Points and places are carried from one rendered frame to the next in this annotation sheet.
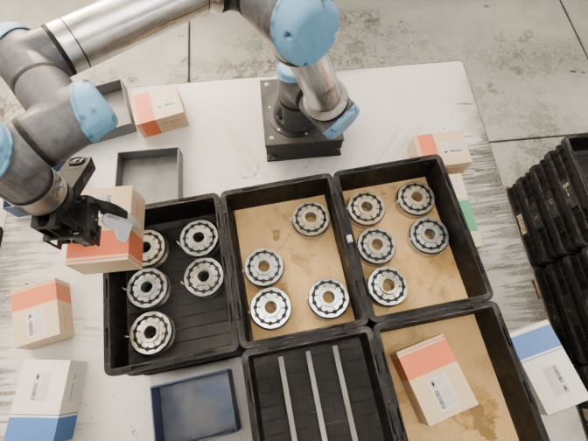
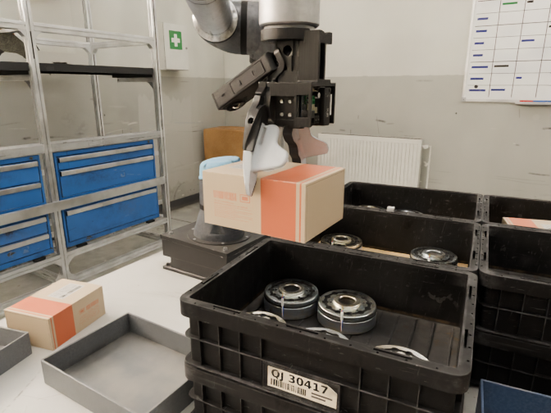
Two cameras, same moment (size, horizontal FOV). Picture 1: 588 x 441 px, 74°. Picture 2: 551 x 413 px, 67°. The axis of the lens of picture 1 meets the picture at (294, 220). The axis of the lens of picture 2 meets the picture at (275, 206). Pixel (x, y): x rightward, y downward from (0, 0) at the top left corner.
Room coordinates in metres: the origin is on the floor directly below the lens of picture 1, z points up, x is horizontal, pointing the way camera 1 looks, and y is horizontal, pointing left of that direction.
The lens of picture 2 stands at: (-0.05, 0.85, 1.23)
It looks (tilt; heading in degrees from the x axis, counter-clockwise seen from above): 16 degrees down; 306
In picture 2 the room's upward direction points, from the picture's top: straight up
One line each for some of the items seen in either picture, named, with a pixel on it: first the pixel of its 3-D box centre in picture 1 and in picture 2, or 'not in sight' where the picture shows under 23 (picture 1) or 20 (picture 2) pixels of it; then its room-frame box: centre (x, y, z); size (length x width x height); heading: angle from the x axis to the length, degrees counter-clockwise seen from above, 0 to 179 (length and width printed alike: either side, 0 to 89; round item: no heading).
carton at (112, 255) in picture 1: (108, 230); (275, 195); (0.29, 0.39, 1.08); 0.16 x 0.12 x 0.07; 5
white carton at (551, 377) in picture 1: (537, 366); not in sight; (0.01, -0.63, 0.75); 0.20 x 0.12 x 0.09; 17
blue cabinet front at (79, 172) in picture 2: not in sight; (114, 189); (2.32, -0.64, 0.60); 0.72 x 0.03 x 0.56; 95
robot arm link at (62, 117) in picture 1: (64, 114); not in sight; (0.34, 0.32, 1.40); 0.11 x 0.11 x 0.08; 39
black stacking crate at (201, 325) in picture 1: (173, 282); (334, 320); (0.23, 0.31, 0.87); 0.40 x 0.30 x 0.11; 10
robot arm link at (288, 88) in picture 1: (299, 78); (221, 179); (0.78, -0.02, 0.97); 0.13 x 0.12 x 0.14; 39
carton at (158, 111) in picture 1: (159, 111); (57, 311); (0.85, 0.45, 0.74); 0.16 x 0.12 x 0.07; 108
